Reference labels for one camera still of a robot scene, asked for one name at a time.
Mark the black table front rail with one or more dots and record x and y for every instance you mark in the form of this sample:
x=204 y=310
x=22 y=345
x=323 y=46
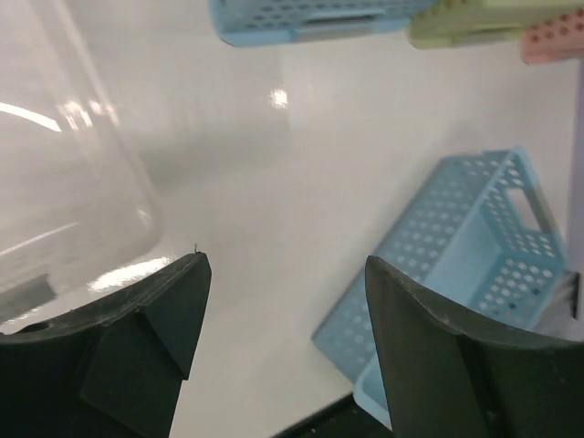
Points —
x=341 y=419

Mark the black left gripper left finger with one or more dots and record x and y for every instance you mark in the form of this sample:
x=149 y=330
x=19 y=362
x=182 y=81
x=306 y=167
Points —
x=112 y=368

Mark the large blue perforated basket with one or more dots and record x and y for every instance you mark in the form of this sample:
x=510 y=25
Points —
x=277 y=22

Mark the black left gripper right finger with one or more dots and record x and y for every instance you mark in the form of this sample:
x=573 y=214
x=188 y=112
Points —
x=448 y=371

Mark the pink perforated basket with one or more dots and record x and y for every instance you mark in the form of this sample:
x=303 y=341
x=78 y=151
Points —
x=556 y=39

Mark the white perforated basket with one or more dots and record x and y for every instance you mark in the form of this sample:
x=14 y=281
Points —
x=76 y=202

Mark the yellow-green perforated basket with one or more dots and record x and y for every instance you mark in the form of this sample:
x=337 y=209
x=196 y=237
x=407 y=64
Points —
x=467 y=22

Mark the small blue perforated basket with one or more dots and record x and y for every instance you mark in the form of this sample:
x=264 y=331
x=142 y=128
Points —
x=477 y=233

